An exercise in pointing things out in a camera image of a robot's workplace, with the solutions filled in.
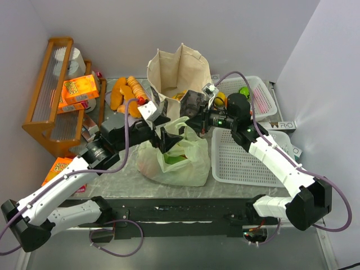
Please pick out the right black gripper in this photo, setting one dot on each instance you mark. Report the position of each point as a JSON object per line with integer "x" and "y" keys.
{"x": 203, "y": 116}

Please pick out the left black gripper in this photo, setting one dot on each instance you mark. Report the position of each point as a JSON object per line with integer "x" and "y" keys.
{"x": 157, "y": 134}

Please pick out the green plastic grocery bag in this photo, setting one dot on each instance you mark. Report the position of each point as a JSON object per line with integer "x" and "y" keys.
{"x": 185, "y": 164}

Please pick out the orange gummy snack bag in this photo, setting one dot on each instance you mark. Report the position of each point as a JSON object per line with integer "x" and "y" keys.
{"x": 179, "y": 95}

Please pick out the beige canvas tote bag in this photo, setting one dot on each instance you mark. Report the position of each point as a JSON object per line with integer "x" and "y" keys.
{"x": 170, "y": 74}

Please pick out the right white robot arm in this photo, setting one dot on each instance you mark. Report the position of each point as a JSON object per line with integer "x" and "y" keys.
{"x": 309, "y": 197}

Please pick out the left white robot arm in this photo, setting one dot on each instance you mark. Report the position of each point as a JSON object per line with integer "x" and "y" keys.
{"x": 34, "y": 219}

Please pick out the yellow lemon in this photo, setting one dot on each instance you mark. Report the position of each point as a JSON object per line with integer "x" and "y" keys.
{"x": 220, "y": 100}

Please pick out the front white perforated basket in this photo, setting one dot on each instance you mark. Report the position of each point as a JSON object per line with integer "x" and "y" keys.
{"x": 230, "y": 163}

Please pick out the white perforated basket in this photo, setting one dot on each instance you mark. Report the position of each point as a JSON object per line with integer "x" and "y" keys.
{"x": 264, "y": 104}
{"x": 230, "y": 163}

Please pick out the round bread bun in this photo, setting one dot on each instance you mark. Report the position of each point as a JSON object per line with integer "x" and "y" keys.
{"x": 121, "y": 109}

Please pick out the green watermelon ball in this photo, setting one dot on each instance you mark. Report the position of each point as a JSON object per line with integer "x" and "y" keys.
{"x": 245, "y": 91}

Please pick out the row of round crackers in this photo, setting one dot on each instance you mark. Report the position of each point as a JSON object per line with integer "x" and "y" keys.
{"x": 136, "y": 88}

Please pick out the long bread loaf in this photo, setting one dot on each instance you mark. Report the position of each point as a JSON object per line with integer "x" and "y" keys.
{"x": 116, "y": 98}

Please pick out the back white perforated basket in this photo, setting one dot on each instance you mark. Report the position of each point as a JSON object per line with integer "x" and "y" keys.
{"x": 264, "y": 104}

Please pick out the purple tray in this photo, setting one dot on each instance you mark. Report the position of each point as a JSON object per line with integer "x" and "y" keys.
{"x": 108, "y": 112}

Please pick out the grey RIO block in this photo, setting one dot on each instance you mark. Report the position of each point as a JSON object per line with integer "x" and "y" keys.
{"x": 279, "y": 125}

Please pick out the orange cracker box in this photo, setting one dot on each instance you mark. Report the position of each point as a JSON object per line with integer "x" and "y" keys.
{"x": 63, "y": 107}
{"x": 79, "y": 89}

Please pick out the orange box on floor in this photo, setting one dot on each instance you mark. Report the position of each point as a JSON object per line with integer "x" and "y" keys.
{"x": 59, "y": 165}

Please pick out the wooden shelf rack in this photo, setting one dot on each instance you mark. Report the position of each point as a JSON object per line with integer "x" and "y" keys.
{"x": 57, "y": 133}

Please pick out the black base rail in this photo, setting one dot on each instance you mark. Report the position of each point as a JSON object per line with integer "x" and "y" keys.
{"x": 180, "y": 217}

